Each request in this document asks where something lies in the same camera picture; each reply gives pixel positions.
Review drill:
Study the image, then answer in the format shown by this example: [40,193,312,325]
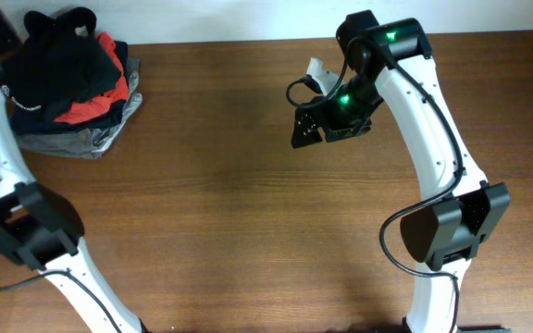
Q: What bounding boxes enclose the black polo shirt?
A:
[0,6,122,122]

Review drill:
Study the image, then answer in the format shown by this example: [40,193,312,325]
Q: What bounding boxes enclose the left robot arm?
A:
[0,89,146,332]

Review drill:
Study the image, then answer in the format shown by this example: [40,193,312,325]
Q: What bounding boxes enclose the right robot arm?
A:
[291,10,511,332]

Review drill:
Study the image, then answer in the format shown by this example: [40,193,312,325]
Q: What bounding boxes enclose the navy folded garment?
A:
[10,33,130,135]

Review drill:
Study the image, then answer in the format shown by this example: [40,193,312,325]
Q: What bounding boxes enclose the grey folded garment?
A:
[15,58,143,160]

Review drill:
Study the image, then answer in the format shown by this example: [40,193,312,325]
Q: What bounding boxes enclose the red folded garment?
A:
[55,31,129,125]

